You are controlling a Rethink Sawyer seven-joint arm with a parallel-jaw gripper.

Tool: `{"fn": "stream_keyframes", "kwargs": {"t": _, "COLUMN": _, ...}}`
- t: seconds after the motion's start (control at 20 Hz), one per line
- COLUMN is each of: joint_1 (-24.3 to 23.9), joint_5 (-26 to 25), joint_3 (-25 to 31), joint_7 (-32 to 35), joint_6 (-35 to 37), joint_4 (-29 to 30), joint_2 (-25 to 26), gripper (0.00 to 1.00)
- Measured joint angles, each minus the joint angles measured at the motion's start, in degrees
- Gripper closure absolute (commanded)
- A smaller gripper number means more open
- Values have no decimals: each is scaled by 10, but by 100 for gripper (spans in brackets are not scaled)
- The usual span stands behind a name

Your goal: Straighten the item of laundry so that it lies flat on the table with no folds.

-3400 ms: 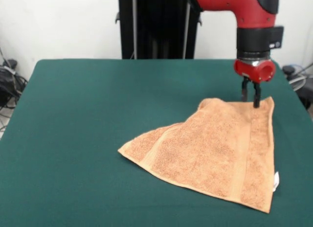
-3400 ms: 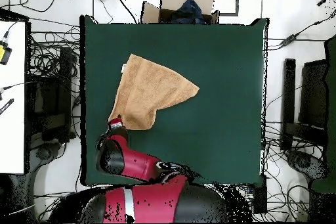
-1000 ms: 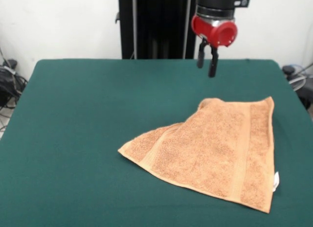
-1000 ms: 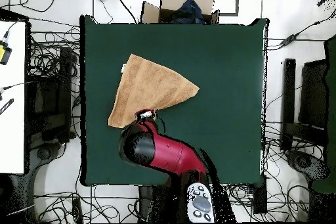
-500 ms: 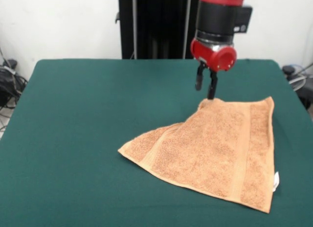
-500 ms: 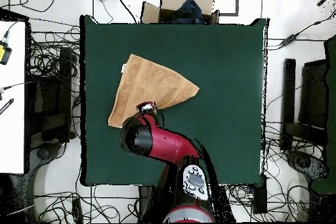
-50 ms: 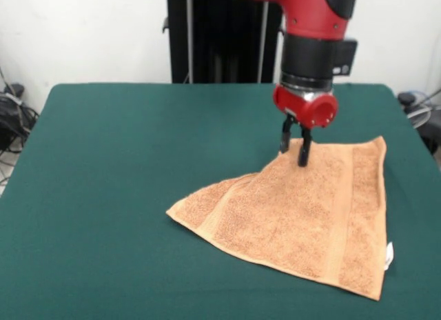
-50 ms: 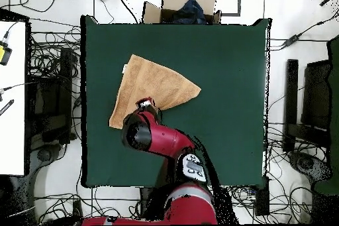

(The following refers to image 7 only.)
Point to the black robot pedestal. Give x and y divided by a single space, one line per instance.
213 40

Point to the dark green table cloth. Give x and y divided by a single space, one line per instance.
103 196

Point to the tan terry towel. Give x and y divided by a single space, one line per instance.
293 223

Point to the black and gray floor equipment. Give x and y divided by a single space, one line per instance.
430 127

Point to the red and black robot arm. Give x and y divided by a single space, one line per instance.
310 23

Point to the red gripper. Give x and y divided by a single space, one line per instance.
306 108

